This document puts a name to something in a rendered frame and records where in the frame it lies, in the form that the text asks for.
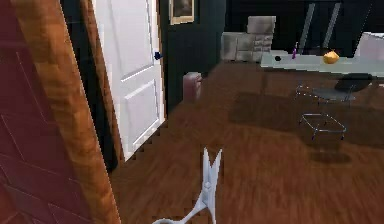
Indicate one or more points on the pale glass top table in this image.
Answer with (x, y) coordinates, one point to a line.
(316, 64)

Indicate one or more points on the white armchair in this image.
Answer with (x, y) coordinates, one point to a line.
(371, 46)

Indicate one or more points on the white panelled room door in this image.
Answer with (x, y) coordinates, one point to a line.
(133, 66)

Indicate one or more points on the small black ball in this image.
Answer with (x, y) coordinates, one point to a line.
(277, 58)

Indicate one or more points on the purple bottle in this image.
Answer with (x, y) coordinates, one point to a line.
(294, 51)

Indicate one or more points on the gold framed wall picture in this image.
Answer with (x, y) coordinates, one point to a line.
(182, 10)

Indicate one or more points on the brown wooden door frame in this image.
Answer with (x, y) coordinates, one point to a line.
(63, 106)

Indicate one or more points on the white scissors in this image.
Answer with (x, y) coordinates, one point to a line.
(210, 180)

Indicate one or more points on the orange round fruit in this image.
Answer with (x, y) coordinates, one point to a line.
(330, 57)

